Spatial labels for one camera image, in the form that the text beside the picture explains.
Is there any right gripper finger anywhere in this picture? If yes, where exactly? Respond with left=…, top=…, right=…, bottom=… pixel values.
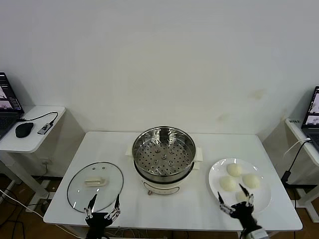
left=217, top=191, right=235, bottom=214
left=238, top=183, right=255, bottom=208

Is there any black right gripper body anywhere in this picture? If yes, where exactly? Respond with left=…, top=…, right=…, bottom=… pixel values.
left=230, top=203, right=262, bottom=231

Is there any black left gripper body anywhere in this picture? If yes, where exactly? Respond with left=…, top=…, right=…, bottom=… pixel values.
left=85, top=213, right=112, bottom=239

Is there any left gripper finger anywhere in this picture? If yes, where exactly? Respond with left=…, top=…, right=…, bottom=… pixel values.
left=105, top=195, right=121, bottom=221
left=84, top=193, right=98, bottom=220

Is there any white steamed baozi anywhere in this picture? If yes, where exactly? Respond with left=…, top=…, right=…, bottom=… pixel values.
left=226, top=163, right=243, bottom=178
left=235, top=190, right=250, bottom=204
left=241, top=173, right=261, bottom=189
left=219, top=176, right=238, bottom=192

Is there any glass lid with cream handle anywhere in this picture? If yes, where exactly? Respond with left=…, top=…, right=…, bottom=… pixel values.
left=66, top=161, right=125, bottom=214

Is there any stainless steel steamer basket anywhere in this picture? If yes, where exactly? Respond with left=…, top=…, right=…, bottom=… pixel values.
left=124, top=126, right=204, bottom=176

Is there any white round plate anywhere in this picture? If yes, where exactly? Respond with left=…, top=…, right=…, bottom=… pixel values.
left=208, top=158, right=272, bottom=214

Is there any cream electric cooker pot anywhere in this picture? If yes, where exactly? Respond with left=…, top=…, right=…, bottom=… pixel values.
left=133, top=159, right=201, bottom=197

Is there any white side table with label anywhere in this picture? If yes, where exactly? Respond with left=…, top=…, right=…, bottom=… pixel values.
left=285, top=117, right=319, bottom=222

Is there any grey usb hub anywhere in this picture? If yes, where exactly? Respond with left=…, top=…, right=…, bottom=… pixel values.
left=37, top=123, right=54, bottom=135

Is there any white side table with mouse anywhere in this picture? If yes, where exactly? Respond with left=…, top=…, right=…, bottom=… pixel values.
left=0, top=106, right=67, bottom=207

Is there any black laptop on labelled table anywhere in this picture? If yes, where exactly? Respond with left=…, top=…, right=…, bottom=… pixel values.
left=301, top=86, right=319, bottom=152

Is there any black computer mouse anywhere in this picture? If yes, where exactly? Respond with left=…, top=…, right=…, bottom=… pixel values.
left=14, top=121, right=34, bottom=138

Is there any black laptop beside mouse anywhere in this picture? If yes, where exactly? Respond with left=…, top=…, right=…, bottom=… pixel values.
left=0, top=72, right=25, bottom=140

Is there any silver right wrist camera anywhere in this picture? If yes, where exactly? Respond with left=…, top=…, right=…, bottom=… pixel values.
left=250, top=228, right=269, bottom=239

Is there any black cable with adapter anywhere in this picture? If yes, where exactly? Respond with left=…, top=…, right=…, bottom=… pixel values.
left=280, top=139, right=312, bottom=185

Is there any white cable at labelled table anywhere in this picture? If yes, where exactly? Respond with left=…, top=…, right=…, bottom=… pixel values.
left=283, top=137, right=312, bottom=159

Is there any white floor cable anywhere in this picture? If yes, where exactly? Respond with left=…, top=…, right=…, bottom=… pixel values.
left=0, top=189, right=45, bottom=219

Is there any black usb hub cable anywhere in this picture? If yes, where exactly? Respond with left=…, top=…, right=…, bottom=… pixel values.
left=16, top=111, right=59, bottom=125

